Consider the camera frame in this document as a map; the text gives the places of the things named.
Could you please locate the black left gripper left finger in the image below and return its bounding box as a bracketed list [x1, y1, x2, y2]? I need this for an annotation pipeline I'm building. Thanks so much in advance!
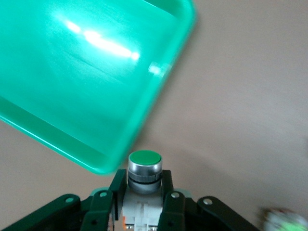
[0, 169, 127, 231]

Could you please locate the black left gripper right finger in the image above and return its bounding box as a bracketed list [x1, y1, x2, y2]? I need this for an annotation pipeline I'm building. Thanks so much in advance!
[157, 169, 262, 231]

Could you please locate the green push button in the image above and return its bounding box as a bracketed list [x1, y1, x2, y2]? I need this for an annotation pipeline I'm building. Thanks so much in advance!
[121, 150, 164, 231]
[258, 207, 308, 231]

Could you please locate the green plastic tray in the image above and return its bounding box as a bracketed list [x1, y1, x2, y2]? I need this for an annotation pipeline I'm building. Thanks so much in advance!
[0, 0, 198, 176]

